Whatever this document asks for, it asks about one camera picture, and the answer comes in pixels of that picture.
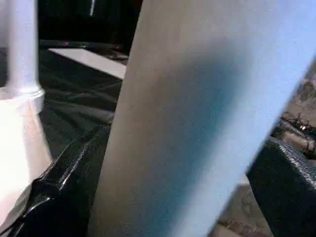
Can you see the white plastic table top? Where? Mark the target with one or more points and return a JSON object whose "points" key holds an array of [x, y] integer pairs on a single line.
{"points": [[19, 138]]}

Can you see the white plastic table leg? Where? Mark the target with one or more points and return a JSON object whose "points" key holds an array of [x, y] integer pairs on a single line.
{"points": [[185, 111], [22, 37]]}

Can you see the white flat board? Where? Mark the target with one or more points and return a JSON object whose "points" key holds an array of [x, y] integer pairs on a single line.
{"points": [[98, 63]]}

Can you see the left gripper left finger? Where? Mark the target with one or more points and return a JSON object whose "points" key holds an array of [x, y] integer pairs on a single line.
{"points": [[61, 197]]}

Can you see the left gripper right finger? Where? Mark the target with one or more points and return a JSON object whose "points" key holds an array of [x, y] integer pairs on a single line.
{"points": [[291, 192]]}

